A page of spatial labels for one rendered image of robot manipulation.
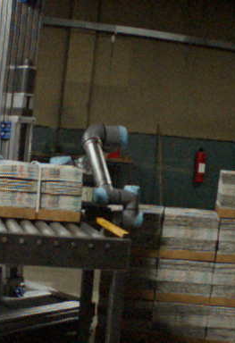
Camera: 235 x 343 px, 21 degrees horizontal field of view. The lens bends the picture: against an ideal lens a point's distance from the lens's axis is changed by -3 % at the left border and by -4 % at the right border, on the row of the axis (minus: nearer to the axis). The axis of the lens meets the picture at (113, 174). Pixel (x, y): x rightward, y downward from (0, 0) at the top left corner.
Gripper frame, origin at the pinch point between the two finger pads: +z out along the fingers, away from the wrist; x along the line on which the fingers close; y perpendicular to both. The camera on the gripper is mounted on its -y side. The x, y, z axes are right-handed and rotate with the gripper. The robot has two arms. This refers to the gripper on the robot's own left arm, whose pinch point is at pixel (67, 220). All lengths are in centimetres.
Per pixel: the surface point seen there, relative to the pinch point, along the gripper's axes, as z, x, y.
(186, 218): -60, -3, 3
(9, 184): 31.1, 23.0, 16.3
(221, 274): -80, 5, -24
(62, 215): 7.2, 23.1, 4.7
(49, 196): 13.1, 22.6, 12.2
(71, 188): 3.8, 23.0, 16.7
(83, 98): -141, -664, 97
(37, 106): -74, -673, 80
